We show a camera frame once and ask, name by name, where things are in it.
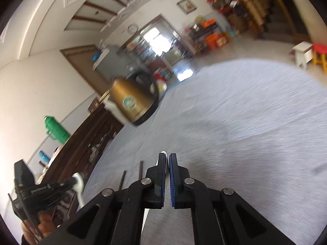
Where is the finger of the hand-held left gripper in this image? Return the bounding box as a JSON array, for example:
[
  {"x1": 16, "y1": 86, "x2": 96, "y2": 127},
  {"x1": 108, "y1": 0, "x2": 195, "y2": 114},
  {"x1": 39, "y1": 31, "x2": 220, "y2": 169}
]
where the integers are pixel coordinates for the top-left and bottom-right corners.
[
  {"x1": 38, "y1": 190, "x2": 73, "y2": 211},
  {"x1": 38, "y1": 178, "x2": 77, "y2": 193}
]

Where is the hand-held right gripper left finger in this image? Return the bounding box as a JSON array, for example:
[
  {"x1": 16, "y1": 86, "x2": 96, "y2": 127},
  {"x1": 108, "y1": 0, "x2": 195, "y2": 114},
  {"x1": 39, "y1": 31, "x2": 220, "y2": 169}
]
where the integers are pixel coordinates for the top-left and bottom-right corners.
[{"x1": 38, "y1": 153, "x2": 169, "y2": 245}]

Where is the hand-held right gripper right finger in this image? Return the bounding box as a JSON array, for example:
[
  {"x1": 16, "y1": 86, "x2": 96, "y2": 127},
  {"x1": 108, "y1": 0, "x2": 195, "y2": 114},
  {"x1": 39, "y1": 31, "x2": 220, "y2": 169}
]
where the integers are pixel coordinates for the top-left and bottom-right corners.
[{"x1": 169, "y1": 153, "x2": 299, "y2": 245}]

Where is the person's left hand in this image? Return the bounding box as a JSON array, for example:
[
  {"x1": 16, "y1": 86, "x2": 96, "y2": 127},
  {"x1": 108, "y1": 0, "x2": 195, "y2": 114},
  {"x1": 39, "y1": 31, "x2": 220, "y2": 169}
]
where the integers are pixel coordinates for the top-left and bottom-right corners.
[{"x1": 22, "y1": 213, "x2": 60, "y2": 244}]

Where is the carved wooden sideboard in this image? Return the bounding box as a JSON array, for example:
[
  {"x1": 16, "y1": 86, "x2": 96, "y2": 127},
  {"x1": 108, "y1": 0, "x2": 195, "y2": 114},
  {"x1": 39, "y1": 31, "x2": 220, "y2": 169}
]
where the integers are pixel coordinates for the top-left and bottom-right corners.
[{"x1": 38, "y1": 102, "x2": 124, "y2": 199}]

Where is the green thermos jug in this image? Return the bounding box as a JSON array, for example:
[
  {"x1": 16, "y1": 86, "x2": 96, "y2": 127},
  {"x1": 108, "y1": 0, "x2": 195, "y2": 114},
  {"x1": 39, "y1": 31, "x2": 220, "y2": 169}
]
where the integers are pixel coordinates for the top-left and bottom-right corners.
[{"x1": 44, "y1": 116, "x2": 71, "y2": 145}]

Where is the white chest freezer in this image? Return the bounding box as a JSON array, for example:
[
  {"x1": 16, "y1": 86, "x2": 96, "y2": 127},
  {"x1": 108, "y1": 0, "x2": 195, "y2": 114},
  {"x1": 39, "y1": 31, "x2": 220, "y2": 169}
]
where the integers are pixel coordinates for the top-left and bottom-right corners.
[{"x1": 98, "y1": 93, "x2": 131, "y2": 125}]

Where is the bronze electric kettle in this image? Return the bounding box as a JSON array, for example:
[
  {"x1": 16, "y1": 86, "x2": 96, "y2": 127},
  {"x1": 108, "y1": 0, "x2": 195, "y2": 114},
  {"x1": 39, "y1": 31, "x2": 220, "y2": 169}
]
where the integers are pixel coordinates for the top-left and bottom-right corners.
[{"x1": 109, "y1": 70, "x2": 160, "y2": 126}]

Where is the grey tablecloth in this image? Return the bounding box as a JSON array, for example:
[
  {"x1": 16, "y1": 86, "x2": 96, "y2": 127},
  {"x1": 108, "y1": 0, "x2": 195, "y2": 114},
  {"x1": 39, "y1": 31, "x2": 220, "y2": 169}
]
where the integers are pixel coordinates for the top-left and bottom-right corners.
[{"x1": 82, "y1": 59, "x2": 327, "y2": 245}]

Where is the wooden chair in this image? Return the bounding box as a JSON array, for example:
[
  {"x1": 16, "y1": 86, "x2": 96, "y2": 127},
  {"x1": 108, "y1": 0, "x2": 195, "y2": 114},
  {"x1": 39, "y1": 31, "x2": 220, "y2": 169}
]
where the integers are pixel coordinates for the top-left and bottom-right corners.
[{"x1": 88, "y1": 97, "x2": 103, "y2": 113}]

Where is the brown curtained door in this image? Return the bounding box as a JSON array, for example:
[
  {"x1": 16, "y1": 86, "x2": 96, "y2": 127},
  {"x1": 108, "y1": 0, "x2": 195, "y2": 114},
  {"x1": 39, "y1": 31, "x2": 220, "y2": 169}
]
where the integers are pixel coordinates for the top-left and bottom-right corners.
[{"x1": 60, "y1": 45, "x2": 110, "y2": 95}]

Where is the grey refrigerator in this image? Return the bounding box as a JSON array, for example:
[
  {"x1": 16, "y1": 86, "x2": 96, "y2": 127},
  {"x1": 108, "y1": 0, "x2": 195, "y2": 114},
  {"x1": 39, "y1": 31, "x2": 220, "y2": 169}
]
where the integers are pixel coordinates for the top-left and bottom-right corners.
[{"x1": 92, "y1": 45, "x2": 136, "y2": 82}]

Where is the orange printed box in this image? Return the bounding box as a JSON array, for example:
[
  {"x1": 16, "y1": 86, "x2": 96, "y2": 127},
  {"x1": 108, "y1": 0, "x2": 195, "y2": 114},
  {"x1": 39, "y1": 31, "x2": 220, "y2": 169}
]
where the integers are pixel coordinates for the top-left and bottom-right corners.
[{"x1": 207, "y1": 34, "x2": 228, "y2": 49}]

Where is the dark wooden side table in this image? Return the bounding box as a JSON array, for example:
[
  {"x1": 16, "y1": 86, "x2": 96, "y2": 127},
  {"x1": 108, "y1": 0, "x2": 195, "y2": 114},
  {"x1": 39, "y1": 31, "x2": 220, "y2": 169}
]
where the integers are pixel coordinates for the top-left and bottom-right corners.
[{"x1": 189, "y1": 24, "x2": 223, "y2": 54}]

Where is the small white stool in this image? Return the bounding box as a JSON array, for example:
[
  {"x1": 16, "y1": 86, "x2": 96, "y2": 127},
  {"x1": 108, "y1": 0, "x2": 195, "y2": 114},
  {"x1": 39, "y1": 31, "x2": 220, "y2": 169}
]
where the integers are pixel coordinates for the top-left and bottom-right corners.
[{"x1": 292, "y1": 41, "x2": 314, "y2": 70}]

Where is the wooden stair railing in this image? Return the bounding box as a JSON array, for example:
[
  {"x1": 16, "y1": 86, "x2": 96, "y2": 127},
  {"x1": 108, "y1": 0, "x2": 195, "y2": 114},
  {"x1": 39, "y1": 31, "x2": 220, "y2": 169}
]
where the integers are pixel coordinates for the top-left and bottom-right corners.
[{"x1": 240, "y1": 0, "x2": 271, "y2": 37}]

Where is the yellow stool with red seat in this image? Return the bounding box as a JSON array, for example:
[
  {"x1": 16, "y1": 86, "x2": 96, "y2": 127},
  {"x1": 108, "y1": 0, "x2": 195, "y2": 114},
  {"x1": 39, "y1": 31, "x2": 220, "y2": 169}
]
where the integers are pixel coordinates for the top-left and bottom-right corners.
[{"x1": 312, "y1": 43, "x2": 327, "y2": 72}]

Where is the cream sofa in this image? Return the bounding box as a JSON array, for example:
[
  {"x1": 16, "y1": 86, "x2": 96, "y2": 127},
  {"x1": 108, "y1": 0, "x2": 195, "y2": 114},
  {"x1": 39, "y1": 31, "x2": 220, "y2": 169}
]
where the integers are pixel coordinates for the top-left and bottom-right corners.
[{"x1": 292, "y1": 0, "x2": 322, "y2": 44}]

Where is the framed wall picture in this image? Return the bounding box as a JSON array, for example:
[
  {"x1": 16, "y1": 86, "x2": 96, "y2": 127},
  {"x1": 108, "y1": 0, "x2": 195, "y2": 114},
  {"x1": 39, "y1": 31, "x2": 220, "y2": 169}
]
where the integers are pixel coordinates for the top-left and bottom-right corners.
[{"x1": 177, "y1": 0, "x2": 197, "y2": 14}]

